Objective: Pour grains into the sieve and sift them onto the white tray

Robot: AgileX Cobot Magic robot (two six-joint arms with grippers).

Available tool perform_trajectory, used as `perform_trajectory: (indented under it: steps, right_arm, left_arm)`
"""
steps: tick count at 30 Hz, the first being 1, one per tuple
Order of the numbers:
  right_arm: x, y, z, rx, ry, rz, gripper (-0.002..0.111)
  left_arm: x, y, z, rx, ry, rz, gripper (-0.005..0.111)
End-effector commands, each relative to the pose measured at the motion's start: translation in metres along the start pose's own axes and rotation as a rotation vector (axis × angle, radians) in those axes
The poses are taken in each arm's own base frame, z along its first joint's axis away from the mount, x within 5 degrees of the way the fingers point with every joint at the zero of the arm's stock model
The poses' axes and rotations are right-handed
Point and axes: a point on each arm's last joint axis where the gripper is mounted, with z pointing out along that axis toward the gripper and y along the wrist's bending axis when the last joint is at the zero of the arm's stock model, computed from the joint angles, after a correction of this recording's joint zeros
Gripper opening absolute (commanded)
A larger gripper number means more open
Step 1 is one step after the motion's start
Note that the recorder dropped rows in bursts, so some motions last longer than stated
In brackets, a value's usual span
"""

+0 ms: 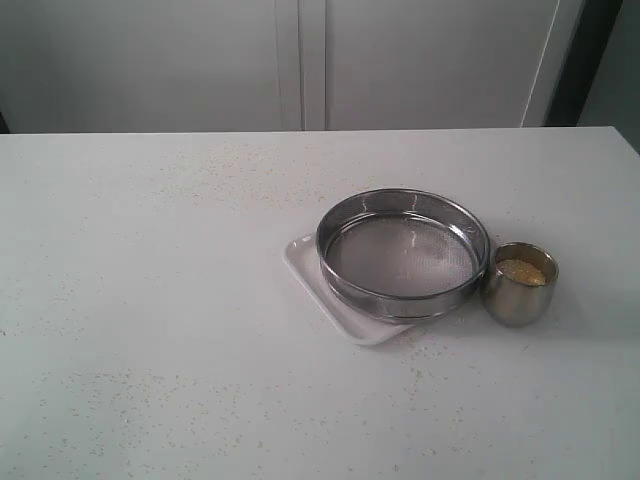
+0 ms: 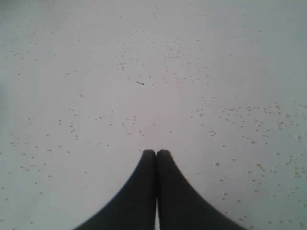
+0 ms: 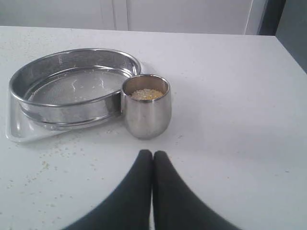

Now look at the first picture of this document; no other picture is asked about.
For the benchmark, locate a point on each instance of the round steel mesh sieve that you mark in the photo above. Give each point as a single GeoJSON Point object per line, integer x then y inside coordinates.
{"type": "Point", "coordinates": [402, 255]}

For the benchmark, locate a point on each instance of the dark vertical post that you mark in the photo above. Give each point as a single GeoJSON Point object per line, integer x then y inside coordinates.
{"type": "Point", "coordinates": [583, 57]}

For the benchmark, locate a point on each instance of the white cabinet doors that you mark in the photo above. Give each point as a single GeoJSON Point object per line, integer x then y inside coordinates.
{"type": "Point", "coordinates": [183, 66]}

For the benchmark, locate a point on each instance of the small steel cup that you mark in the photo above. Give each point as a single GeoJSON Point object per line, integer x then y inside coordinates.
{"type": "Point", "coordinates": [513, 304]}

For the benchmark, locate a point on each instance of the yellow grain pile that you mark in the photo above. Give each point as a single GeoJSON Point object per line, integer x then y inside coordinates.
{"type": "Point", "coordinates": [521, 272]}

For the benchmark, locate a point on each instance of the white rectangular tray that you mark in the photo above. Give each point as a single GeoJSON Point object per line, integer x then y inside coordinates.
{"type": "Point", "coordinates": [301, 257]}

